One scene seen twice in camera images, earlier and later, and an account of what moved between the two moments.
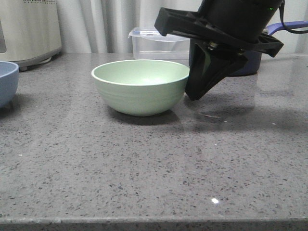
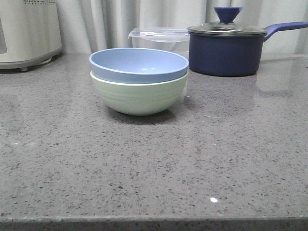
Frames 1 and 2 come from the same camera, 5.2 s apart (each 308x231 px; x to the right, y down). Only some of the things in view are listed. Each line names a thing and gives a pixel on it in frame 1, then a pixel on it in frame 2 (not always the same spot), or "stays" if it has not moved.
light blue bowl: [9, 77] to [135, 65]
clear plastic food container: [148, 43] stays
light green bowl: [142, 87] stays
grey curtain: [104, 26] stays
